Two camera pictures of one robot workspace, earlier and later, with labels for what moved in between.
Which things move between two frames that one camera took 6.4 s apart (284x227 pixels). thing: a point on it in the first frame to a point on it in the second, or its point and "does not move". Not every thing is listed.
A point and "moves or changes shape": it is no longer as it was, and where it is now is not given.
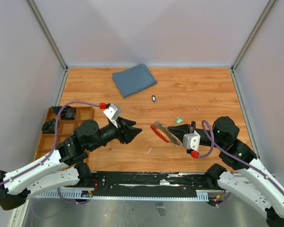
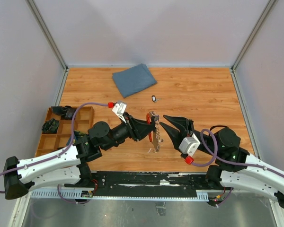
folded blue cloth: (133, 79) does not move
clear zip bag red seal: (173, 138) moves or changes shape
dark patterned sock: (68, 112) does not move
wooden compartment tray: (66, 128) does not move
